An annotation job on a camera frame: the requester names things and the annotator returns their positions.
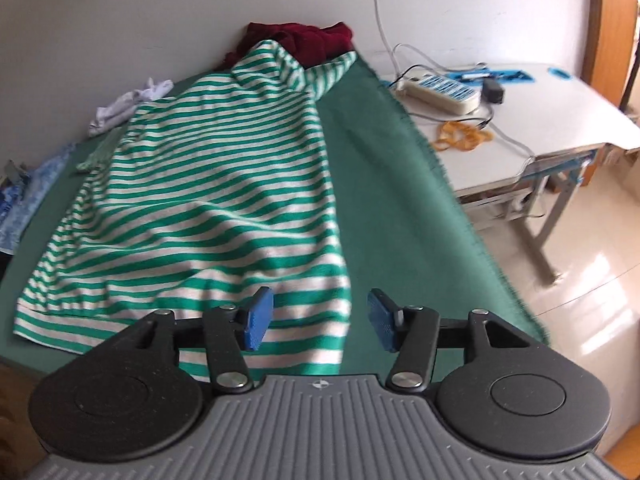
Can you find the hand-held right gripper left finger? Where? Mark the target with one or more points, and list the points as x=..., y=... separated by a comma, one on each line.
x=259, y=317

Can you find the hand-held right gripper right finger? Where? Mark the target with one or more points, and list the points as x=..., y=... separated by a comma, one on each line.
x=382, y=320

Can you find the green white striped shirt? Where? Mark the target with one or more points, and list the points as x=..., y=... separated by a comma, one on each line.
x=200, y=185

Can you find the green blanket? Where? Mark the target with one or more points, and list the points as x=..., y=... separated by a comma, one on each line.
x=400, y=200

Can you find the white power strip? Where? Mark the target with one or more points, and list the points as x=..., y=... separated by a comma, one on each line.
x=440, y=91

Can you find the white folded cloth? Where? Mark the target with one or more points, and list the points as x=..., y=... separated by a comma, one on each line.
x=125, y=105

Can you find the black power adapter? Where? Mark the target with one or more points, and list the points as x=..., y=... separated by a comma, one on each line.
x=492, y=92

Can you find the blue patterned towel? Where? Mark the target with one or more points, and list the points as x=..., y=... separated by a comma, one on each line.
x=30, y=200

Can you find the white desk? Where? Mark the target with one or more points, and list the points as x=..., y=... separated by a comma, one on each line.
x=550, y=110

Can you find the dark red knit garment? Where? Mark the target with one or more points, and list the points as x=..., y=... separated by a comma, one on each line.
x=310, y=42

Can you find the wooden door frame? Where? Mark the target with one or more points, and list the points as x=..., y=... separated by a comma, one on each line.
x=612, y=20

